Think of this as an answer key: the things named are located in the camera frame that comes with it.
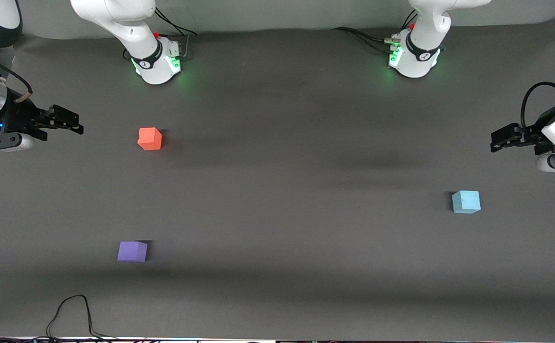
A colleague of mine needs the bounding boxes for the black left arm base cables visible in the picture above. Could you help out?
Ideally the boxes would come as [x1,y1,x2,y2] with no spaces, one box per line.
[332,10,419,54]

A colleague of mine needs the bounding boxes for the black arm base cables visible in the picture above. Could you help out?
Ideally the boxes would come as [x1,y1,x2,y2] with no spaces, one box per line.
[332,10,419,54]
[154,7,198,61]

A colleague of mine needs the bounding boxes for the dark grey table mat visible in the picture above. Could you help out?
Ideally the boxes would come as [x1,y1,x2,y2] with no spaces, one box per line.
[0,17,555,340]

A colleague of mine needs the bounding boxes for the thin black looped cable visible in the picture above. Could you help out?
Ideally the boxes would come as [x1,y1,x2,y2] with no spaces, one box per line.
[47,294,116,340]

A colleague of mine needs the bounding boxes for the orange foam block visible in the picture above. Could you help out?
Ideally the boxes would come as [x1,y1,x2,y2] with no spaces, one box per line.
[138,127,163,151]

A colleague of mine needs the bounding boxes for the light blue foam block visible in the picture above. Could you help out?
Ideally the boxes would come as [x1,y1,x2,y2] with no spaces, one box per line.
[452,190,481,214]

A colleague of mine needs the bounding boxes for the purple foam block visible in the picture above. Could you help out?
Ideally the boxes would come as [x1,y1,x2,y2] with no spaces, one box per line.
[117,241,148,262]

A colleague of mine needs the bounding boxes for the black right arm base cables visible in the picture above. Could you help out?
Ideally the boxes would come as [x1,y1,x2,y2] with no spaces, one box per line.
[154,7,198,61]

